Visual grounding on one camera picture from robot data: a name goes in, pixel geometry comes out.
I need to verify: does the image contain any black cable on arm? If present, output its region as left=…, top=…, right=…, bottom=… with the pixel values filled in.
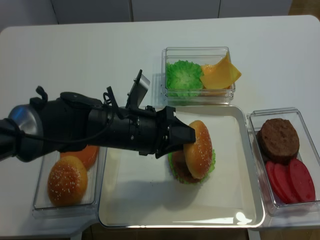
left=4, top=85, right=126, bottom=145

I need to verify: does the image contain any brown patty in box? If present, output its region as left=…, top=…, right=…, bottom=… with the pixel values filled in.
left=258, top=118, right=300, bottom=164
left=256, top=129, right=298, bottom=166

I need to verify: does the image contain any sesame bun top in box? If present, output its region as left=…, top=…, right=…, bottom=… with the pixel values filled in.
left=47, top=155, right=88, bottom=207

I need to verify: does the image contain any green lettuce leaf on burger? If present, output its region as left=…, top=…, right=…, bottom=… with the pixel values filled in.
left=167, top=149, right=216, bottom=185

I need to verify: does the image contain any middle red tomato slice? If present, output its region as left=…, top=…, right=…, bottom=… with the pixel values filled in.
left=274, top=163, right=299, bottom=204

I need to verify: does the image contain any clear box with buns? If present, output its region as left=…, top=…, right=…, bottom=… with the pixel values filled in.
left=32, top=147, right=107, bottom=218

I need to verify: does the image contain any left red tomato slice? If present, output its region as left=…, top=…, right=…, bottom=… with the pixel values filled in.
left=265, top=161, right=288, bottom=204

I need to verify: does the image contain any top brown patty in box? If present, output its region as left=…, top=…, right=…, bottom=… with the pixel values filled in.
left=258, top=118, right=300, bottom=164

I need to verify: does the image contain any green lettuce in box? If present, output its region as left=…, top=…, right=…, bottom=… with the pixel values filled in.
left=166, top=60, right=204, bottom=97

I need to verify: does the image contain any brown beef patty on burger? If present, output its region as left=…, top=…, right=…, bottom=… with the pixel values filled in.
left=169, top=151, right=201, bottom=184

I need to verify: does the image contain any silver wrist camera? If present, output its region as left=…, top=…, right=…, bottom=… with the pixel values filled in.
left=125, top=69, right=150, bottom=109

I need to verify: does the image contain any clear box with lettuce cheese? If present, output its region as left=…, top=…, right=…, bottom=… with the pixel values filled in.
left=160, top=47, right=236, bottom=106

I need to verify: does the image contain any clear box with patties tomatoes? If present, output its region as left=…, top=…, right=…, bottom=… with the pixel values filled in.
left=247, top=107, right=320, bottom=217

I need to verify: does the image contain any sesame bun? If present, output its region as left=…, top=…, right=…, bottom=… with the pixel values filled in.
left=47, top=155, right=88, bottom=207
left=183, top=120, right=213, bottom=180

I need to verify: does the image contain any plain brown bun half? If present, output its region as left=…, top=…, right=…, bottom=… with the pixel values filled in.
left=60, top=145, right=99, bottom=171

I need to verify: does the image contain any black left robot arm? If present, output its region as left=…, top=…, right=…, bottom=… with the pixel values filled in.
left=0, top=92, right=196, bottom=163

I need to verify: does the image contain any red tomato slice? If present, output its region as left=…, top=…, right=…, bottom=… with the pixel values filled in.
left=274, top=163, right=299, bottom=204
left=265, top=161, right=288, bottom=204
left=288, top=158, right=316, bottom=203

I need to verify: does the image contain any white metal serving tray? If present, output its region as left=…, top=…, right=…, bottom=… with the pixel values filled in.
left=98, top=105, right=265, bottom=228

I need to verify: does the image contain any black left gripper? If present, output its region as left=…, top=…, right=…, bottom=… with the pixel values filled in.
left=109, top=105, right=196, bottom=159

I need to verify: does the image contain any yellow cheese slice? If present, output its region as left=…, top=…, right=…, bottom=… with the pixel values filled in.
left=200, top=53, right=242, bottom=90

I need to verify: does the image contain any right red tomato slice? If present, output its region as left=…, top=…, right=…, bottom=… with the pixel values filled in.
left=288, top=158, right=316, bottom=203

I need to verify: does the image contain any lower brown patty in box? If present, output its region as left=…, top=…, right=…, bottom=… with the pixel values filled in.
left=256, top=129, right=298, bottom=166

